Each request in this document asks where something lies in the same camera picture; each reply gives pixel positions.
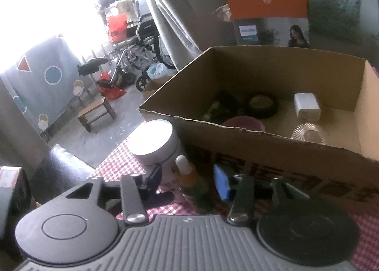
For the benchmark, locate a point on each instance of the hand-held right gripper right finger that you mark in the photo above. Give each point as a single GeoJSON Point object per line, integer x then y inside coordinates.
{"type": "Point", "coordinates": [222, 182]}

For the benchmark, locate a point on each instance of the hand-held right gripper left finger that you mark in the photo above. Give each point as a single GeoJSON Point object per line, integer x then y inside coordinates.
{"type": "Point", "coordinates": [154, 180]}

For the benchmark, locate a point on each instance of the green glass dropper bottle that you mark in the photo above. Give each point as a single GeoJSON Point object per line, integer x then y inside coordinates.
{"type": "Point", "coordinates": [189, 179]}

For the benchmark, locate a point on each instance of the purple plastic cup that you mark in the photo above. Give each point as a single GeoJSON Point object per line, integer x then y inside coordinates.
{"type": "Point", "coordinates": [242, 124]}

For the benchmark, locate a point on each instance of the green cap black tube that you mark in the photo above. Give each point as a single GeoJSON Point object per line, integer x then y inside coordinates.
{"type": "Point", "coordinates": [213, 109]}

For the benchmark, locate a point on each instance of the black tape roll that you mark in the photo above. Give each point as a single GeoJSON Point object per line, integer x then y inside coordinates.
{"type": "Point", "coordinates": [251, 110]}

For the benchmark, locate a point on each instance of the gold lid cosmetic jar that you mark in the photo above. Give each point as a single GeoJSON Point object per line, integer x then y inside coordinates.
{"type": "Point", "coordinates": [308, 133]}

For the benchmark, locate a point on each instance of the brown cardboard box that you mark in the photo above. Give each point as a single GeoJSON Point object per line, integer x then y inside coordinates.
{"type": "Point", "coordinates": [325, 167]}

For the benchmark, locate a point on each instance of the white charger plug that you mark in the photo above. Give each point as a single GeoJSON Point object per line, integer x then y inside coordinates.
{"type": "Point", "coordinates": [306, 105]}

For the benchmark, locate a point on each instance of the white supplement bottle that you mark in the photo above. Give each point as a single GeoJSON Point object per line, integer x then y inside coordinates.
{"type": "Point", "coordinates": [154, 143]}

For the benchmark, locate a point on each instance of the small cardboard box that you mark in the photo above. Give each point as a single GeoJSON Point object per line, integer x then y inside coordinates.
{"type": "Point", "coordinates": [151, 91]}

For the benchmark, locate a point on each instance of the wooden stool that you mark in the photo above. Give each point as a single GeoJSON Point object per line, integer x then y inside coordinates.
{"type": "Point", "coordinates": [94, 111]}

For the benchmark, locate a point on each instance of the red plastic bag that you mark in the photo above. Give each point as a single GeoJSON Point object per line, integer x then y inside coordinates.
{"type": "Point", "coordinates": [111, 90]}

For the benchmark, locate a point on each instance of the white plastic bag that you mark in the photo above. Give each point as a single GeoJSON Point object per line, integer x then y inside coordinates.
{"type": "Point", "coordinates": [158, 71]}

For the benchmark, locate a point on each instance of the blue blanket with shapes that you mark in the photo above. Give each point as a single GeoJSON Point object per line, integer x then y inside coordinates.
{"type": "Point", "coordinates": [44, 87]}

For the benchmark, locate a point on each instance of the small balance bike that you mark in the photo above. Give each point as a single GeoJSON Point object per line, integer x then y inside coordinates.
{"type": "Point", "coordinates": [90, 67]}

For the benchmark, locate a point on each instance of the red checked tablecloth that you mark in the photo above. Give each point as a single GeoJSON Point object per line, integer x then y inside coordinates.
{"type": "Point", "coordinates": [367, 229]}

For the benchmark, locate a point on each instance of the black wheelchair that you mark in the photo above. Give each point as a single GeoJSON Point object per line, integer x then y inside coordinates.
{"type": "Point", "coordinates": [142, 28]}

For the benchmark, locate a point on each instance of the red shopping bag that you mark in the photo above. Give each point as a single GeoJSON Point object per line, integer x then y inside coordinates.
{"type": "Point", "coordinates": [117, 26]}

